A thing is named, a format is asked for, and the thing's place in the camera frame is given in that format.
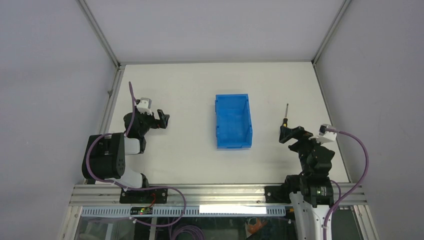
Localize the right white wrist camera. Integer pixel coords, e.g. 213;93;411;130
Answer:
308;124;337;144

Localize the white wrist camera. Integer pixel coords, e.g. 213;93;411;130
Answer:
308;124;337;144
136;97;153;116

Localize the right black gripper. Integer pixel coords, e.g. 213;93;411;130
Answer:
279;125;327;176

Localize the white slotted cable duct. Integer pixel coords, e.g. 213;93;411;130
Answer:
81;204;286;218

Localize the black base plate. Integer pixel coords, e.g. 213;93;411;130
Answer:
264;184;291;204
119;187;168;204

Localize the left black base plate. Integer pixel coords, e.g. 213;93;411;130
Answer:
119;187;168;204

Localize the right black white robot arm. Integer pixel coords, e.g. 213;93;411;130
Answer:
279;123;337;240

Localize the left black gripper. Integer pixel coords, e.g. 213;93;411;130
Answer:
133;106;169;137

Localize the blue plastic bin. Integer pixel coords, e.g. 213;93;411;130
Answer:
215;94;253;149

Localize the black handled screwdriver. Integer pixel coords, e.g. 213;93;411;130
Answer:
282;103;289;127

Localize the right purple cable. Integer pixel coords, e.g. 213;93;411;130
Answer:
322;128;370;240

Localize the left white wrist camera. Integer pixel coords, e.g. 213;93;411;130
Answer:
136;97;153;116

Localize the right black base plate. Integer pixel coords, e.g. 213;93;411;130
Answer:
264;184;291;204

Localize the aluminium frame rail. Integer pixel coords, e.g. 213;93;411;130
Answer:
68;183;368;208

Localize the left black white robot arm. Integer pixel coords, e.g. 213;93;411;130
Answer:
81;109;170;203

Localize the orange object under table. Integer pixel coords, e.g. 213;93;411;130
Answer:
245;217;268;238

